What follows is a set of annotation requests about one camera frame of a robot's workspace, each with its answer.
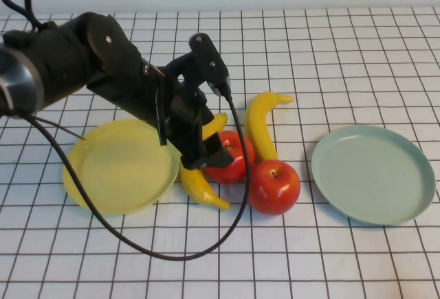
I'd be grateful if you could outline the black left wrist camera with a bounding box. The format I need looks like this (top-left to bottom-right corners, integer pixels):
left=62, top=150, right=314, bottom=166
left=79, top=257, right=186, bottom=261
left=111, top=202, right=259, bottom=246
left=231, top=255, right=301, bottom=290
left=188, top=32, right=231, bottom=96

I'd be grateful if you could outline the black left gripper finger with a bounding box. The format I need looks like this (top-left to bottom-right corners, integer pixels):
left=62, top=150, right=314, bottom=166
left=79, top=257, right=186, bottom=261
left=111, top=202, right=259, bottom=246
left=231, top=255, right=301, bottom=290
left=202, top=132, right=234, bottom=168
left=180, top=123, right=204, bottom=170

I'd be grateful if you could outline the white grid-pattern tablecloth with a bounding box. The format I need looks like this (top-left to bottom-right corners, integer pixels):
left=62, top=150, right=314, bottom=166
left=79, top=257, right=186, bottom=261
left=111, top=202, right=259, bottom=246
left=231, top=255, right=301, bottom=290
left=0, top=6, right=440, bottom=299

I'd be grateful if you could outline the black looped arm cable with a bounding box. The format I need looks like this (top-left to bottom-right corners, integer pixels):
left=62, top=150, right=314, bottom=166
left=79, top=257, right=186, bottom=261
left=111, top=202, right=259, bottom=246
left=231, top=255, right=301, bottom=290
left=0, top=0, right=47, bottom=34

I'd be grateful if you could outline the black camera cable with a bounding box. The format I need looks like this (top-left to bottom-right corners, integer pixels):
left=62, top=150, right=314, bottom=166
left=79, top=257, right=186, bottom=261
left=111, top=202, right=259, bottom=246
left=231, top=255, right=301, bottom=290
left=29, top=85, right=250, bottom=261

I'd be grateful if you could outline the pale green round plate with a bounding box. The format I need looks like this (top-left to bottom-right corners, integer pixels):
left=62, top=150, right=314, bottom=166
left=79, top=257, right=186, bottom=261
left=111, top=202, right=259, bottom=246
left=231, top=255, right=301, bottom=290
left=311, top=124, right=437, bottom=226

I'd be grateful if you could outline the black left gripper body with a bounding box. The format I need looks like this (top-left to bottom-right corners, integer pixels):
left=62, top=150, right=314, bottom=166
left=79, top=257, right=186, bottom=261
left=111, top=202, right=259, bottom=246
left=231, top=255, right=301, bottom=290
left=140, top=54, right=215, bottom=153

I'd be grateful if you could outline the yellow round plate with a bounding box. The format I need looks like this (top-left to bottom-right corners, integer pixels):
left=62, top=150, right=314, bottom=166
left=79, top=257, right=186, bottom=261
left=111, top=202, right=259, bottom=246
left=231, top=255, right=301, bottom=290
left=63, top=119, right=182, bottom=216

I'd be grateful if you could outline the yellow banana long stem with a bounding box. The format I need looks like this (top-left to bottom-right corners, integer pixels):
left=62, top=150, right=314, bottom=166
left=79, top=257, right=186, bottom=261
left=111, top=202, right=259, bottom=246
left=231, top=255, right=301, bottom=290
left=243, top=91, right=295, bottom=163

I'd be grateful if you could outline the yellow banana green tip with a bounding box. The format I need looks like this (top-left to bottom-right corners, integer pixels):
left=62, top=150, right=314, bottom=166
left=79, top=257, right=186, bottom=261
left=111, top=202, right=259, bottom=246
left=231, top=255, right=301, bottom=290
left=179, top=112, right=232, bottom=211

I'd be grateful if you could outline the red apple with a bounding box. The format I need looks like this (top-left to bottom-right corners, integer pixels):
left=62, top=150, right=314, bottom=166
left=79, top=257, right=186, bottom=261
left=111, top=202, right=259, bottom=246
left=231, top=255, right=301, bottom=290
left=246, top=159, right=302, bottom=217
left=205, top=130, right=256, bottom=185

